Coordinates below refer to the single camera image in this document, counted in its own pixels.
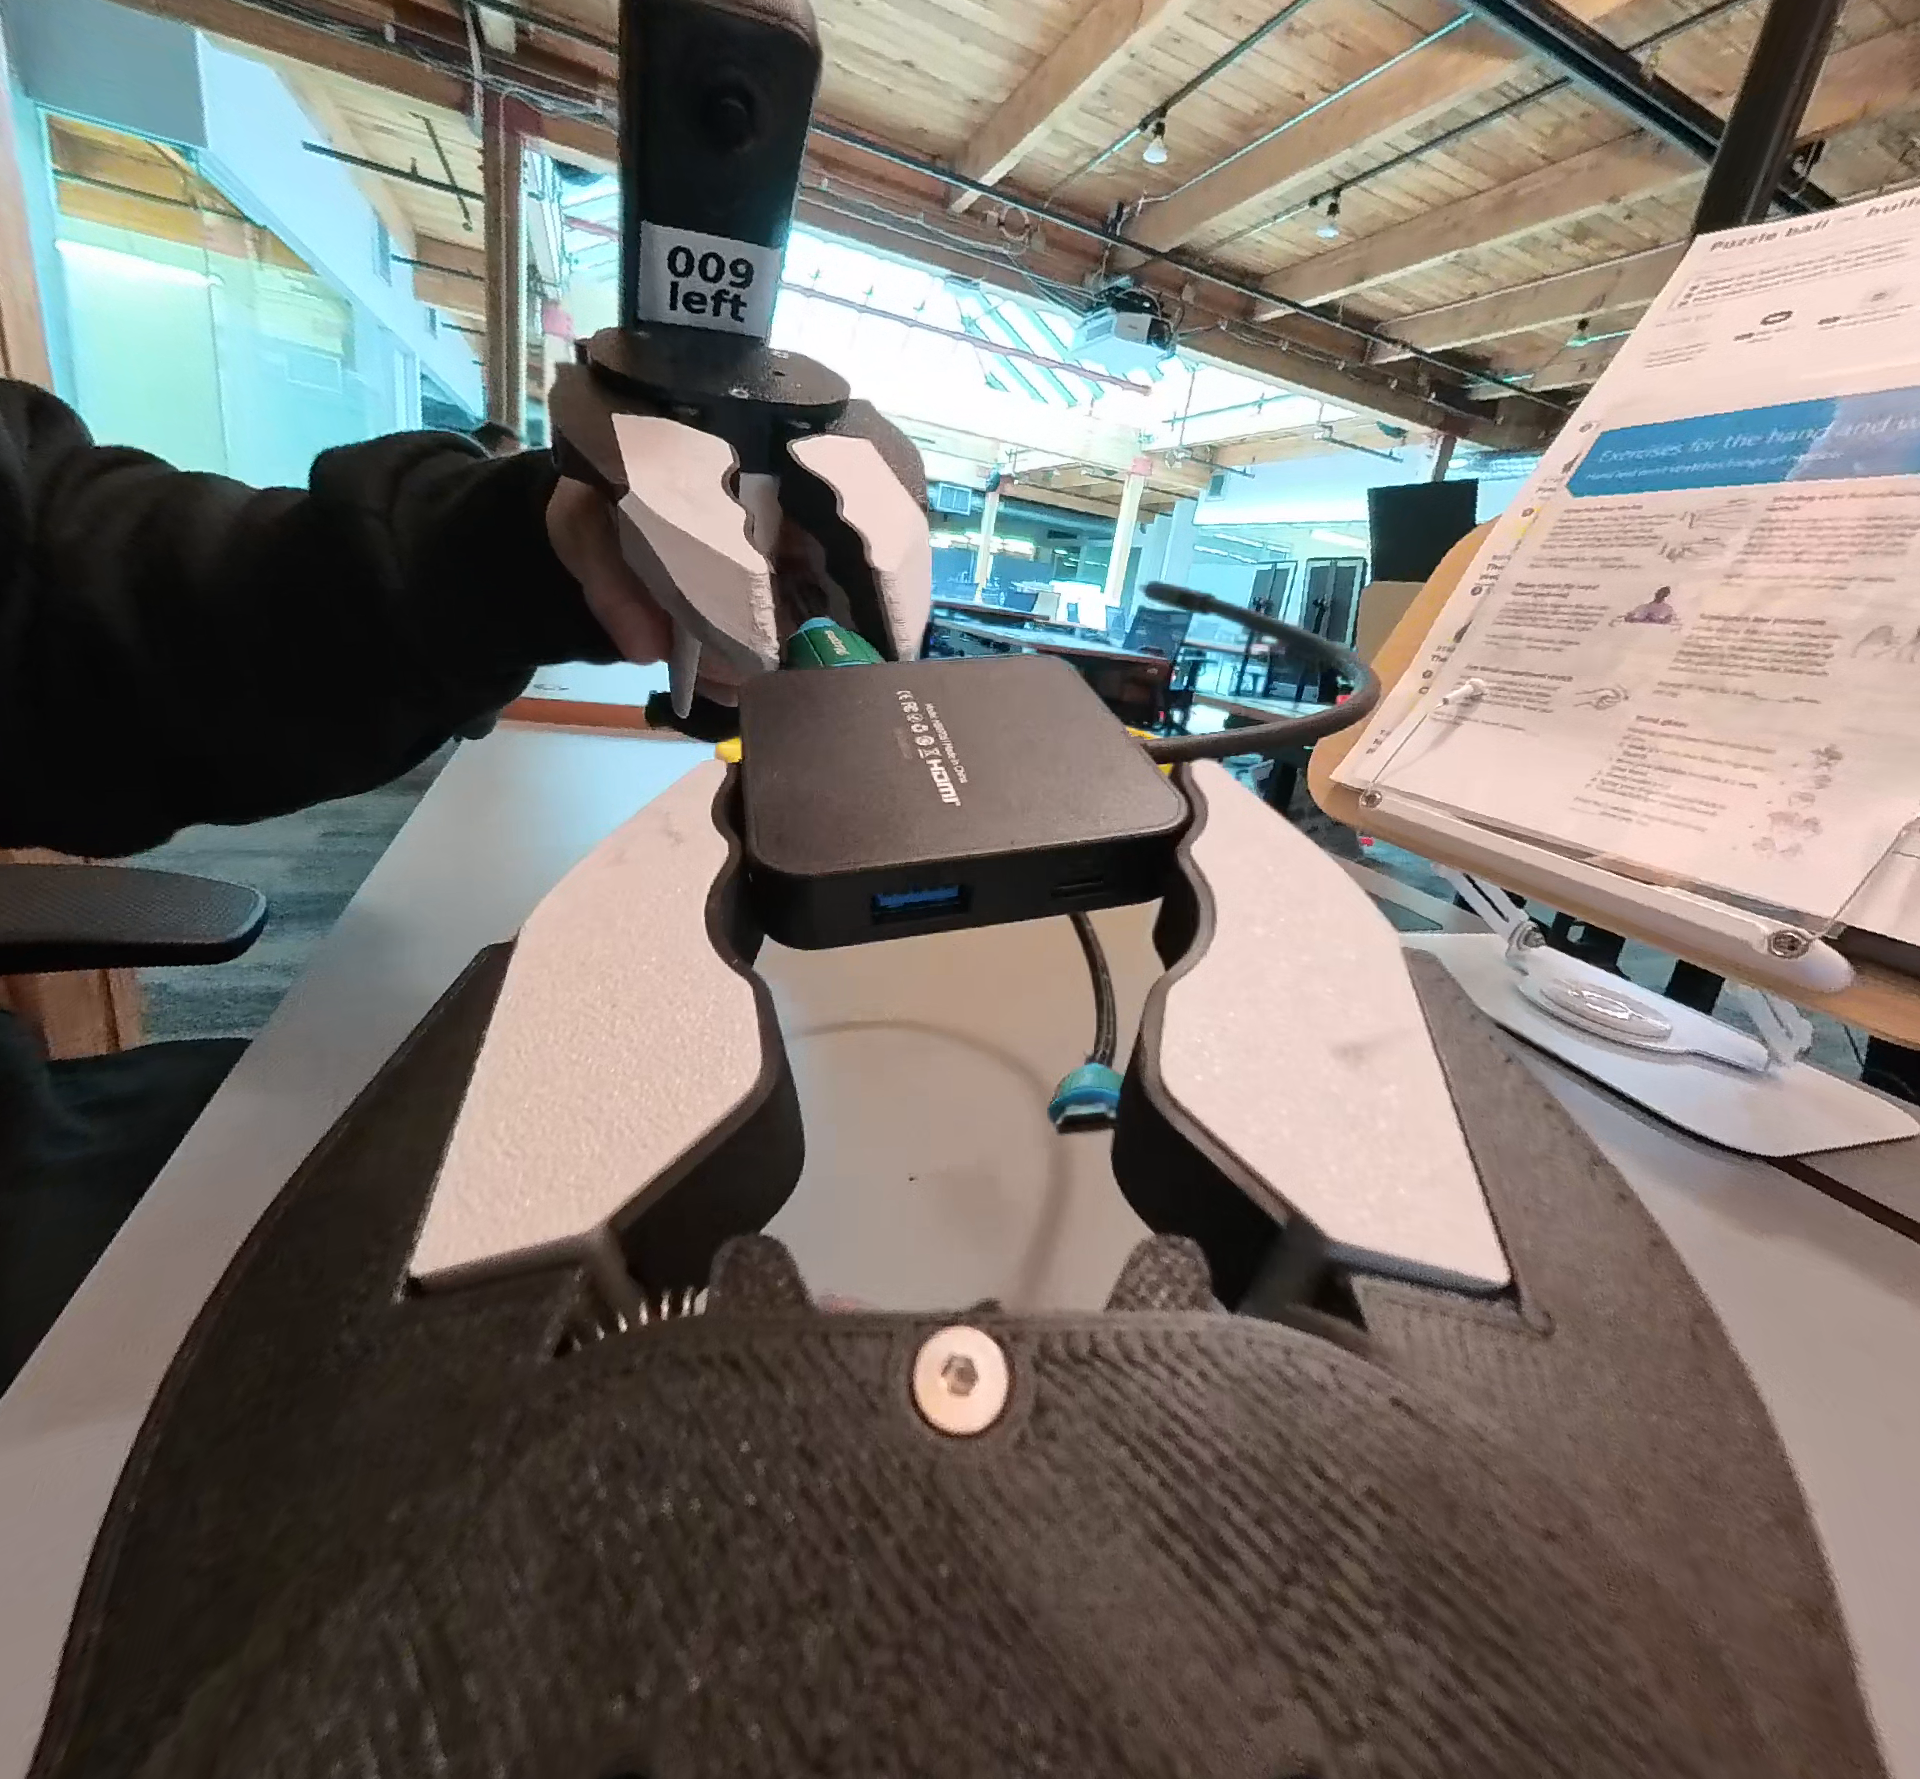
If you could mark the ceiling projector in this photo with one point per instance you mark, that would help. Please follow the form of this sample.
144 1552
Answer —
1122 327

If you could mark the large paned window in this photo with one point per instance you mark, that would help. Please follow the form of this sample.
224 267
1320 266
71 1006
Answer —
900 294

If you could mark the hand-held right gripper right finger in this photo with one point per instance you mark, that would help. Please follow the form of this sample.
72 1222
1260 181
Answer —
1320 1058

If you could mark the black office chair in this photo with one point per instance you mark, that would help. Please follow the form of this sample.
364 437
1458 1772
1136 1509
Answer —
119 917

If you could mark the black USB hub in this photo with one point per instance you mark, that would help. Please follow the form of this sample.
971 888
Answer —
960 789

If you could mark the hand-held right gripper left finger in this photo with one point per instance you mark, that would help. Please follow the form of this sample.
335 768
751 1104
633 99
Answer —
599 1058

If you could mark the person's left forearm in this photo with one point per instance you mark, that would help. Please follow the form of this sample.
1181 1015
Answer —
226 607

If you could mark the person's left hand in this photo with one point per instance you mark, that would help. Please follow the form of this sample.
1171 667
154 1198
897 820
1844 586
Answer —
599 586

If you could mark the instruction sheet on wooden stand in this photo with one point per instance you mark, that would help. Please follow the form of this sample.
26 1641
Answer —
1409 670

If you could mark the printed instruction sheets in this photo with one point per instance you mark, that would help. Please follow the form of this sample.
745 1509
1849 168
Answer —
1726 607

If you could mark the background office desks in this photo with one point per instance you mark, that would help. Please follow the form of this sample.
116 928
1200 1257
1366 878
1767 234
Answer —
1019 617

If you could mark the grey desk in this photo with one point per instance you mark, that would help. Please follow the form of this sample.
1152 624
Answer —
377 909

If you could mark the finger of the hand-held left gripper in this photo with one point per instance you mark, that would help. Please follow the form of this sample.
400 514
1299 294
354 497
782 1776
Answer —
674 504
893 536

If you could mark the black metal post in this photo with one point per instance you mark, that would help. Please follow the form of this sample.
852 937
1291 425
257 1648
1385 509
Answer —
1793 39

